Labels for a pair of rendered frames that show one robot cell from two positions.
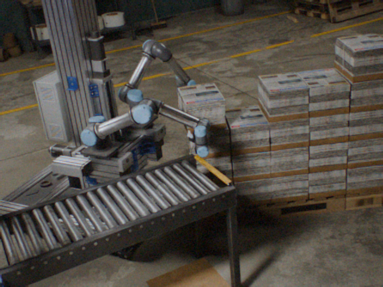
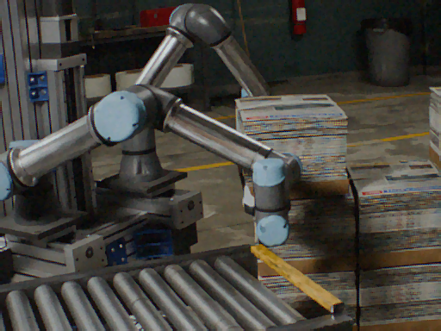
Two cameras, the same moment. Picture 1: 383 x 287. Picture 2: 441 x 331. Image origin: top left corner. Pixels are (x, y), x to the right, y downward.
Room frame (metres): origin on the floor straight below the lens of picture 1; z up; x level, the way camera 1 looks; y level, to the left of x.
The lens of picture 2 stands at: (1.10, -0.17, 1.50)
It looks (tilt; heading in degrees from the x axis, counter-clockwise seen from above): 14 degrees down; 3
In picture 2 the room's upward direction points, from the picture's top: 3 degrees counter-clockwise
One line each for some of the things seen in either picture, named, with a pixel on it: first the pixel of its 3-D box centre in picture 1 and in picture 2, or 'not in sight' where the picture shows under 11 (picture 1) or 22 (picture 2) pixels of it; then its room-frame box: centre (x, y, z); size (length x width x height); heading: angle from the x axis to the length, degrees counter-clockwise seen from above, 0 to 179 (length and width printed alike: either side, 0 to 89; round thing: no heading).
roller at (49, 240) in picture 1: (45, 231); not in sight; (2.42, 0.83, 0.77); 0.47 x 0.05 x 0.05; 25
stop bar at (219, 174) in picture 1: (212, 169); (294, 275); (2.86, -0.13, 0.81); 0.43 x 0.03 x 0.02; 25
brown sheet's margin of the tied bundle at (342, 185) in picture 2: (204, 124); (294, 183); (3.46, -0.12, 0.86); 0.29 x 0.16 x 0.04; 98
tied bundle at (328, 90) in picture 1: (321, 92); not in sight; (3.63, -1.01, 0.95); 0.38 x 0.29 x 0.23; 3
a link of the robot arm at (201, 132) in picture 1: (201, 134); (272, 183); (3.04, -0.08, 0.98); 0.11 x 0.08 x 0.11; 167
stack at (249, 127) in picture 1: (265, 161); (438, 295); (3.60, -0.58, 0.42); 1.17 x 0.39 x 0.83; 93
